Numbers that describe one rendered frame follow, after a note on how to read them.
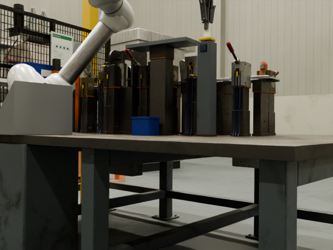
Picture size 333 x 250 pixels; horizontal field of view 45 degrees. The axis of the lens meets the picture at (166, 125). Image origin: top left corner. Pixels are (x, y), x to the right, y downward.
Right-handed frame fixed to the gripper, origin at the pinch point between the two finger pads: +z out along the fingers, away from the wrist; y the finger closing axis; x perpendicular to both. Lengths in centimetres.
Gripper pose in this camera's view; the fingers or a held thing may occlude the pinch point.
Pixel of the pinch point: (207, 30)
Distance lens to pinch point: 193.8
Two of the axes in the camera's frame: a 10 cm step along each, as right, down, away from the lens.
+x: -8.3, -0.1, 5.6
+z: -0.1, 10.0, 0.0
